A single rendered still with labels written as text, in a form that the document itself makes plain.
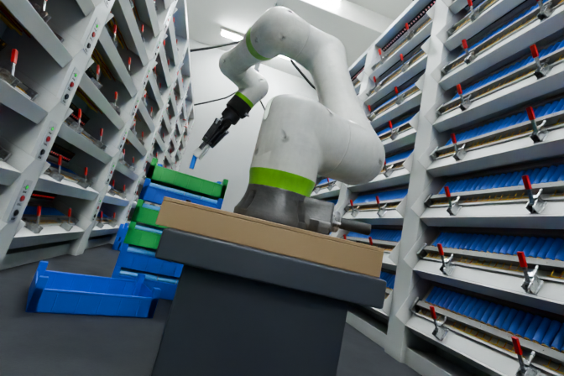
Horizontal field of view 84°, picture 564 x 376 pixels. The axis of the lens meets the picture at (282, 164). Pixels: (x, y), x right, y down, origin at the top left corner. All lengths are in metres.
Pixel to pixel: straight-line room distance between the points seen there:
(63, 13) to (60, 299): 0.85
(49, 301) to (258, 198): 0.63
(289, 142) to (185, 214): 0.22
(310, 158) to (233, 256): 0.23
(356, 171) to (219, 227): 0.32
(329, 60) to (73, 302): 0.91
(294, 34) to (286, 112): 0.38
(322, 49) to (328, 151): 0.42
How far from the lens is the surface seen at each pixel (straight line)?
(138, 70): 1.95
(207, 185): 1.28
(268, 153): 0.56
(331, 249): 0.49
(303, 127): 0.57
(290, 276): 0.45
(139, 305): 1.05
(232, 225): 0.46
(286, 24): 0.91
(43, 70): 1.23
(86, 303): 1.02
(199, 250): 0.44
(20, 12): 1.01
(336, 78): 0.85
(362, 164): 0.66
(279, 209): 0.54
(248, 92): 1.31
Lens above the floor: 0.30
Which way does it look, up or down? 13 degrees up
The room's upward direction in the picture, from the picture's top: 14 degrees clockwise
